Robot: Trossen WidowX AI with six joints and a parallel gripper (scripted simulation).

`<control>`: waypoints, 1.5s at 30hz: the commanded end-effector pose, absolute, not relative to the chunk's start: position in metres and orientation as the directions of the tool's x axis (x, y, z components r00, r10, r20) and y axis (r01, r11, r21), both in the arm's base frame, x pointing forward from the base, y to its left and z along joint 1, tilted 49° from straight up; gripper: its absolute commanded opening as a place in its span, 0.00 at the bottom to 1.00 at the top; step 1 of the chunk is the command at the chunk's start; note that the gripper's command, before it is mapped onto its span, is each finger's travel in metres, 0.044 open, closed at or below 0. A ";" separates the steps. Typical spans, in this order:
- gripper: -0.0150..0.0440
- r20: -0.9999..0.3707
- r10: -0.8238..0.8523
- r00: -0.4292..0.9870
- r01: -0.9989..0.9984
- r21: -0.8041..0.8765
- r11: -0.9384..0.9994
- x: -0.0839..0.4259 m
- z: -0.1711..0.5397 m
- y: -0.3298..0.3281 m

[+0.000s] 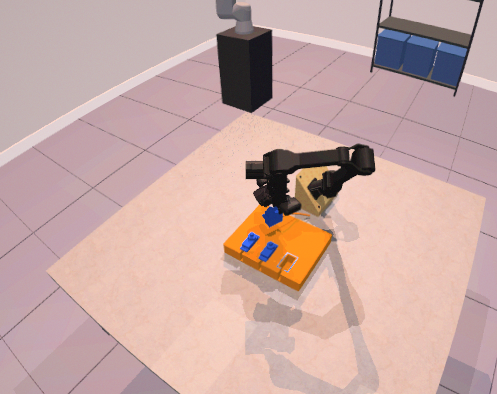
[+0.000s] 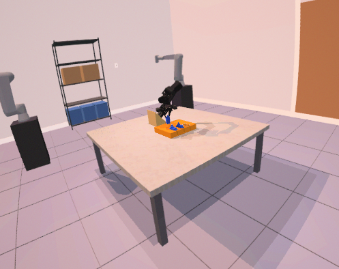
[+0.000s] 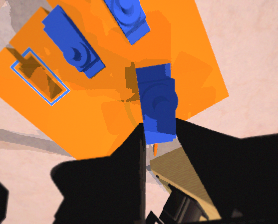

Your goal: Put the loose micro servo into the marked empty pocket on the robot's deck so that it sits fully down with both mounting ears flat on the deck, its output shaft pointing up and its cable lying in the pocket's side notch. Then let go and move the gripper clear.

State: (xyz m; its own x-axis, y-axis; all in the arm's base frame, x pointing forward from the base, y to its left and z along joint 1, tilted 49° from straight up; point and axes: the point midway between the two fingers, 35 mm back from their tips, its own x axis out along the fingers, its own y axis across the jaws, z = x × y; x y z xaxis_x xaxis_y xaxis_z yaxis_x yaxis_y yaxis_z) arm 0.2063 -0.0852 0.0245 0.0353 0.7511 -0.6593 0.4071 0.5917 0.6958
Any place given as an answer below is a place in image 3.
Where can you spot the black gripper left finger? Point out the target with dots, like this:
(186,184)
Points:
(125,168)

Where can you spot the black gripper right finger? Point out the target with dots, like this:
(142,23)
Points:
(224,164)

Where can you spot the orange flat panel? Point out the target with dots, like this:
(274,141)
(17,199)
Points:
(72,71)

